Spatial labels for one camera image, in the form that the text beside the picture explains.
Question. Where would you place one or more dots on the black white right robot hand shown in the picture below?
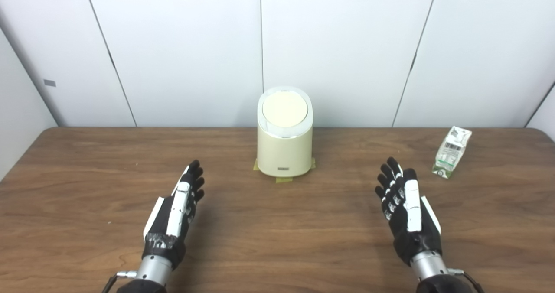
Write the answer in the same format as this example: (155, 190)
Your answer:
(418, 236)

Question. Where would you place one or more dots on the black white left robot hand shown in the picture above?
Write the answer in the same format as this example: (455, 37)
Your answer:
(167, 241)

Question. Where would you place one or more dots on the white green milk carton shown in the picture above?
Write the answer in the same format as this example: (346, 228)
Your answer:
(451, 154)

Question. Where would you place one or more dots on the cream round bin lid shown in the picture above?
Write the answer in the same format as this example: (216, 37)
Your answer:
(285, 109)

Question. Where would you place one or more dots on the cream-colored bin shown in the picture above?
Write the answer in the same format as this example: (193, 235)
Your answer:
(284, 152)

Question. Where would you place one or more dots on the small gray wall label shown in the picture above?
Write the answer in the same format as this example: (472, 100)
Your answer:
(49, 83)

